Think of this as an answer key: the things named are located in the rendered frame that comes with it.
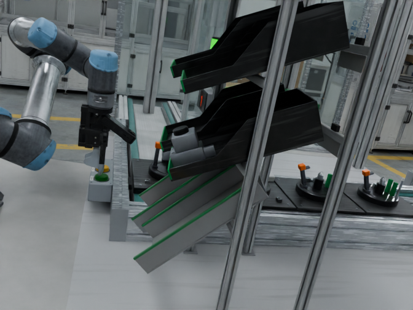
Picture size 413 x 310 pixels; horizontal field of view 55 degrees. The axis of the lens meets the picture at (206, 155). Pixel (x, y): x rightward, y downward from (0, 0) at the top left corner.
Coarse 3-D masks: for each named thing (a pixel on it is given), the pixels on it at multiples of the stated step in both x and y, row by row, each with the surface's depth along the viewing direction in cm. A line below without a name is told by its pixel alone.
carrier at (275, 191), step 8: (272, 176) 140; (272, 184) 138; (272, 192) 131; (280, 192) 132; (264, 200) 124; (272, 200) 125; (288, 200) 127; (264, 208) 120; (272, 208) 121; (280, 208) 121; (288, 208) 122
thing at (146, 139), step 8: (128, 128) 184; (144, 136) 182; (152, 136) 184; (160, 136) 186; (128, 144) 171; (136, 144) 160; (144, 144) 171; (152, 144) 173; (128, 152) 165; (136, 152) 152; (144, 152) 162; (152, 152) 164; (160, 152) 165; (128, 160) 161; (160, 160) 157; (128, 168) 155; (128, 176) 150; (136, 200) 114
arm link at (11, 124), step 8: (0, 112) 114; (8, 112) 117; (0, 120) 114; (8, 120) 117; (0, 128) 113; (8, 128) 115; (16, 128) 117; (0, 136) 113; (8, 136) 115; (16, 136) 117; (0, 144) 114; (8, 144) 115; (0, 152) 116
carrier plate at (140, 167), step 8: (136, 160) 137; (144, 160) 139; (152, 160) 140; (136, 168) 131; (144, 168) 132; (136, 176) 125; (144, 176) 126; (136, 184) 119; (144, 184) 120; (152, 184) 121; (136, 192) 118
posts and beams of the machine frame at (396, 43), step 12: (276, 0) 191; (408, 0) 182; (408, 12) 183; (396, 24) 188; (408, 24) 185; (396, 36) 187; (396, 48) 189; (396, 60) 191; (264, 72) 199; (384, 72) 194; (384, 84) 194; (384, 96) 196; (372, 108) 201; (372, 120) 200; (372, 132) 203; (360, 144) 207; (360, 156) 206; (360, 168) 209
